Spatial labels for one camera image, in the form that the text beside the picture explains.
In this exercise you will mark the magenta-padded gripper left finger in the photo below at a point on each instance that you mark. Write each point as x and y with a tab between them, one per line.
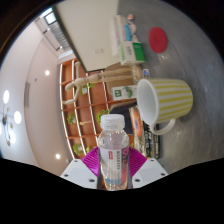
79	173

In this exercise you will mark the flat round red coaster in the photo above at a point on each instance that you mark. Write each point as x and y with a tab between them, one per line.
158	40

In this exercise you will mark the white and blue carton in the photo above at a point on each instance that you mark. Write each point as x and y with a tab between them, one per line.
120	31

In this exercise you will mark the yellow striped white mug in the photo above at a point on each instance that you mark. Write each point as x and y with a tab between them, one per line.
170	100

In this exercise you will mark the round recessed ceiling light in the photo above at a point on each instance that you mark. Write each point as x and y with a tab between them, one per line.
47	72
58	156

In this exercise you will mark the orange shelf unit with plants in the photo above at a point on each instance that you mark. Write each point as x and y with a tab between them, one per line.
83	116

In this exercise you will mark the small green and white card box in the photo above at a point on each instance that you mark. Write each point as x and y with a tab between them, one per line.
123	92

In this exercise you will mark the clear plastic drink bottle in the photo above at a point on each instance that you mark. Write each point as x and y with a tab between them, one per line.
113	156

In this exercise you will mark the wooden jointed mannequin figure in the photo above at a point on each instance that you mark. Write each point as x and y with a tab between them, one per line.
110	77

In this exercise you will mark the ceiling lamp with round globes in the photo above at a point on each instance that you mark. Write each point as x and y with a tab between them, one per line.
8	116

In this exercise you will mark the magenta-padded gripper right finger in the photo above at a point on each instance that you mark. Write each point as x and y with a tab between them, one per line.
150	171

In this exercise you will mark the window with grey blinds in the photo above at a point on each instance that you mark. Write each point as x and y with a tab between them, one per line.
55	30

